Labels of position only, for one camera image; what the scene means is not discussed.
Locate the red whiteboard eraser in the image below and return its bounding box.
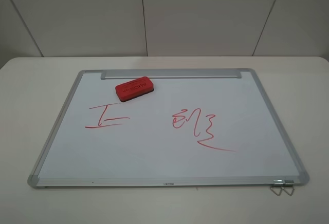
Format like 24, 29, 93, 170
115, 77, 154, 102

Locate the grey whiteboard marker tray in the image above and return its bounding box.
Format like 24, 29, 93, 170
101, 68, 242, 80

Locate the white aluminium-framed whiteboard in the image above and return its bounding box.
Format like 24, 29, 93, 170
28, 68, 309, 188

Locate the left metal hanging clip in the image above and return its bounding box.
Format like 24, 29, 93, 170
270, 179, 284, 196

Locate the metal hanging clip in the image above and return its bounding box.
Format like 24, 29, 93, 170
281, 180, 295, 196
270, 179, 284, 196

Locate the right metal hanging clip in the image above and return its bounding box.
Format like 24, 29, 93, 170
281, 180, 295, 196

